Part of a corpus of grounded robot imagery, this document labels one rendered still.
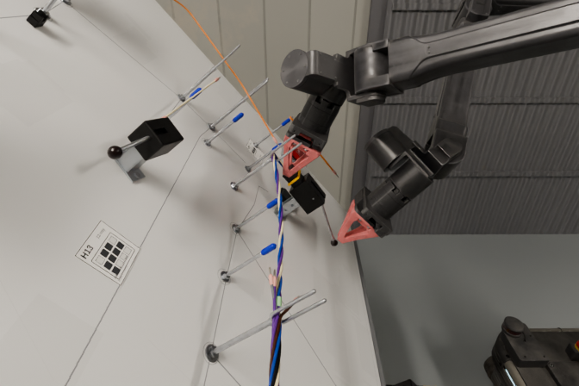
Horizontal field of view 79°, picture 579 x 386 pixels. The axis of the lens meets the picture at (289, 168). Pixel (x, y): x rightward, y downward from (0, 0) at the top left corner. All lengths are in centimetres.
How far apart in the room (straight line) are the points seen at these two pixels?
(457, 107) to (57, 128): 64
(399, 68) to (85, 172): 40
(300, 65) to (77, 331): 40
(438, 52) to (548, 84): 182
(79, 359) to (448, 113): 65
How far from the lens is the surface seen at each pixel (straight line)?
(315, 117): 59
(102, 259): 38
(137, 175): 46
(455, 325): 205
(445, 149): 65
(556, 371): 173
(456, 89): 77
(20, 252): 35
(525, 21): 50
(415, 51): 52
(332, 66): 54
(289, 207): 67
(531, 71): 224
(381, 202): 64
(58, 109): 46
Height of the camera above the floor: 150
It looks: 29 degrees down
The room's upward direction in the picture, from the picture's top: straight up
